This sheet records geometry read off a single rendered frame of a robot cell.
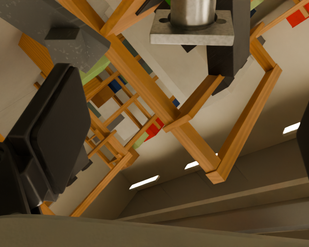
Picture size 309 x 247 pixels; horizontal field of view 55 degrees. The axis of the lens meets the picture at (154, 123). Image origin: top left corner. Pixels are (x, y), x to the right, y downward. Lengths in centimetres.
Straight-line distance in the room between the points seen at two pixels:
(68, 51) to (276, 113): 726
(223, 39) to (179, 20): 3
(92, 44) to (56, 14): 4
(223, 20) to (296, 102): 702
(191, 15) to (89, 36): 13
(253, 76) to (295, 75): 85
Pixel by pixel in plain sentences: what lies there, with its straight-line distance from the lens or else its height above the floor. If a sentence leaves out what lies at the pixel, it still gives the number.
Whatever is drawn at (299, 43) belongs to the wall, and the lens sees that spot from 661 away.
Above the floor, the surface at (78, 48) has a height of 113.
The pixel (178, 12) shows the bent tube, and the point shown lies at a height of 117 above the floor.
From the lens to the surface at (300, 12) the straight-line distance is 584.
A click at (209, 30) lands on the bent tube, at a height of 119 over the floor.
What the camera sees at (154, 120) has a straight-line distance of 609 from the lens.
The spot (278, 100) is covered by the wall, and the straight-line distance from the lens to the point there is 727.
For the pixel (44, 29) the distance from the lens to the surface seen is 32.
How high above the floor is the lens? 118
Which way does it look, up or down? 8 degrees up
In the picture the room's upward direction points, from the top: 139 degrees clockwise
